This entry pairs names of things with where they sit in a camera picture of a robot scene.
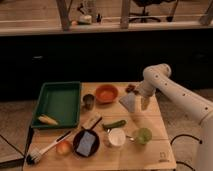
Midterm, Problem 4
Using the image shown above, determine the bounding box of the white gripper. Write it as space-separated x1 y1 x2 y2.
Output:
137 81 156 110

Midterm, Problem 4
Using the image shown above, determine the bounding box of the grey towel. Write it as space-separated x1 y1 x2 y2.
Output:
119 92 135 113

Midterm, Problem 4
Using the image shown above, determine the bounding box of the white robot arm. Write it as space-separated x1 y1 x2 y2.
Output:
137 64 213 171

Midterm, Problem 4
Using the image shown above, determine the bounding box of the white paper cup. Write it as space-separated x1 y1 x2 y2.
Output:
106 128 126 148

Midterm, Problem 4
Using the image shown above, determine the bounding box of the small metal cup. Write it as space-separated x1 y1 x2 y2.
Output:
83 94 95 110

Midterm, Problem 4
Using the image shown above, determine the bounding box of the brown grape bunch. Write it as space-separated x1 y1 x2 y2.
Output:
125 84 138 94

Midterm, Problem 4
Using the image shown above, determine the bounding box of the green cucumber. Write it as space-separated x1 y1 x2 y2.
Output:
102 120 126 130

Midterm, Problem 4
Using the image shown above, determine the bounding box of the green apple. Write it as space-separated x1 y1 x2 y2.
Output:
136 128 152 145

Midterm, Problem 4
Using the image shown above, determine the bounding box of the metal spoon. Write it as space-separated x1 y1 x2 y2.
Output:
126 135 136 141

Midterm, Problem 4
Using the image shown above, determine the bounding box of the orange bowl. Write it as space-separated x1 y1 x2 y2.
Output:
95 84 118 104

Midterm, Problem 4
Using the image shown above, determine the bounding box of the blue sponge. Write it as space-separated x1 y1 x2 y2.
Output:
77 132 95 156

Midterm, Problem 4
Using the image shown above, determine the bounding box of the black frying pan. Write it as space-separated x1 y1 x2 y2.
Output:
73 118 102 157

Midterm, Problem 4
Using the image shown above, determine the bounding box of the wooden table leg middle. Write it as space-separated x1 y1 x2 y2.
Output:
120 0 131 29

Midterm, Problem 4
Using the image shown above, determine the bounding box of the wooden table leg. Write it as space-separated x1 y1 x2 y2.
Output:
56 0 72 31
120 0 131 29

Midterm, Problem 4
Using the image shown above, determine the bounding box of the green plastic tray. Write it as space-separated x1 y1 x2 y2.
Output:
31 82 81 129

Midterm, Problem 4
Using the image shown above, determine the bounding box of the black office chair base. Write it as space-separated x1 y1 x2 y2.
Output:
129 0 160 23

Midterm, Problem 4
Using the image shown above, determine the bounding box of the red peach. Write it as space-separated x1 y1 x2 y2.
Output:
56 140 71 155

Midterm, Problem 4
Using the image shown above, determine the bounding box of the yellow corn cob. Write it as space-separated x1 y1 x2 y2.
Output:
38 115 58 125

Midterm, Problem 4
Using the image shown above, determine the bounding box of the wooden table leg left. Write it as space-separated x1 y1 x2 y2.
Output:
56 0 72 31

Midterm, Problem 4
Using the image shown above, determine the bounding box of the white dish brush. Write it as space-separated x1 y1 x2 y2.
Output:
26 131 71 165

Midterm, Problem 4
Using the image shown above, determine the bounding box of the black floor cable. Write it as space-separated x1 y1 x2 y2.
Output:
170 133 204 171

